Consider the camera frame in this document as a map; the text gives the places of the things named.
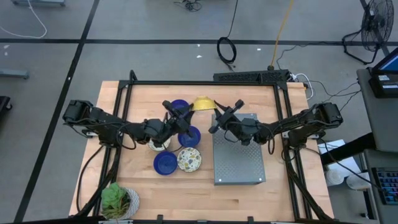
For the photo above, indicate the white pear-patterned bowl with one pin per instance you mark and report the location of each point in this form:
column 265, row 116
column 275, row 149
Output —
column 160, row 147

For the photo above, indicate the black monitor with blue screen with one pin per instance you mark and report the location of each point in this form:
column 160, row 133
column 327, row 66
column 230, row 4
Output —
column 390, row 63

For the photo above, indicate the floral patterned plate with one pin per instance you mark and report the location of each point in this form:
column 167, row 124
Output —
column 189, row 159

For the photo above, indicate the grey perforated metal riser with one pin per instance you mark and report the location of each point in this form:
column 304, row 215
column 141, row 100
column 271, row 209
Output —
column 237, row 161

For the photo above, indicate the black desktop device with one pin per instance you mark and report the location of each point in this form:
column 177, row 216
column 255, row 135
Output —
column 382, row 90

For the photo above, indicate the black perforated metal box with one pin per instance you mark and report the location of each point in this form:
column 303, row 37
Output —
column 248, row 76

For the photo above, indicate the blue plastic mini bowl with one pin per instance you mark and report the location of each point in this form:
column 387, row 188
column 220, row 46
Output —
column 188, row 141
column 165, row 163
column 182, row 103

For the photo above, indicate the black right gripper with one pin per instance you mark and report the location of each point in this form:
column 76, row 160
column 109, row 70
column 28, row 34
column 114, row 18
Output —
column 238, row 126

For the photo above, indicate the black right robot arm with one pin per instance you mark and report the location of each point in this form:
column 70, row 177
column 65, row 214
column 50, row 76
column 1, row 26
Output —
column 301, row 119

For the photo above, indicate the white round lid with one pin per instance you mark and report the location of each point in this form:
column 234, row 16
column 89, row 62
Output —
column 334, row 177
column 357, row 182

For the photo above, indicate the yellow mini bowl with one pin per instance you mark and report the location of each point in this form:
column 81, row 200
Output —
column 203, row 104

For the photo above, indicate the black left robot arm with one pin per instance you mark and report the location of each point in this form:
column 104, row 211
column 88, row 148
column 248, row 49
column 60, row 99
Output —
column 105, row 119

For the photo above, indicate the black backlit keyboard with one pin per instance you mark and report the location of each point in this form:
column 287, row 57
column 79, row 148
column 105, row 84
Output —
column 387, row 183

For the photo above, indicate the green succulent in white pot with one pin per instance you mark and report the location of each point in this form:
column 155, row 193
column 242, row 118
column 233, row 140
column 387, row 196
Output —
column 115, row 199

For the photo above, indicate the black floor fan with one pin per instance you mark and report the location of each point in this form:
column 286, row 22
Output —
column 376, row 31

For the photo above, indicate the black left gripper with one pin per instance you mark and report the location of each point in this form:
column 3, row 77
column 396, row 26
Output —
column 175, row 130

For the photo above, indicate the grey desk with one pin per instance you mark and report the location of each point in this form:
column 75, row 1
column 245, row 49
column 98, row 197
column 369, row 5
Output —
column 382, row 124

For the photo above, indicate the black aluminium table frame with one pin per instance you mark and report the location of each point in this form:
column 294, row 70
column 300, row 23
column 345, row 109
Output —
column 202, row 83

